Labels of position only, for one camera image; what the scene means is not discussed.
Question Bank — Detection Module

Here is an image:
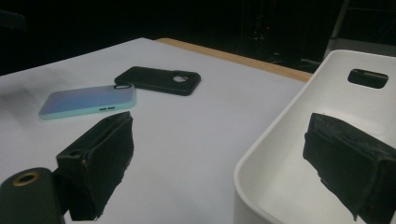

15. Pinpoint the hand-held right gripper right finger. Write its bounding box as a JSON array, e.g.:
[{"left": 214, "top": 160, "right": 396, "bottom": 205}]
[{"left": 303, "top": 112, "right": 396, "bottom": 224}]

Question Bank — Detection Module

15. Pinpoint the iridescent phone case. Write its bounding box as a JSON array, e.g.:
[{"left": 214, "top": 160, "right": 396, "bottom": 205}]
[{"left": 37, "top": 83, "right": 137, "bottom": 121}]

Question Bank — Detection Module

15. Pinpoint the white table cover sheet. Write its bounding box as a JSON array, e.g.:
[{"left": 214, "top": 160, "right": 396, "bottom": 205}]
[{"left": 0, "top": 36, "right": 307, "bottom": 224}]

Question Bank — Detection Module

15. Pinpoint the white plastic bin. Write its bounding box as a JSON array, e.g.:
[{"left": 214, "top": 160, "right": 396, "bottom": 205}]
[{"left": 233, "top": 49, "right": 396, "bottom": 224}]

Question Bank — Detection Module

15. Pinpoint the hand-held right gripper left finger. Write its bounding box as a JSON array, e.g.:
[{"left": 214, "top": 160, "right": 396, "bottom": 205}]
[{"left": 55, "top": 111, "right": 135, "bottom": 222}]

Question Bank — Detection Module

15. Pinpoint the black phone case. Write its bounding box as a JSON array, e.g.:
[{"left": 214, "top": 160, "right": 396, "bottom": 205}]
[{"left": 114, "top": 65, "right": 202, "bottom": 97}]

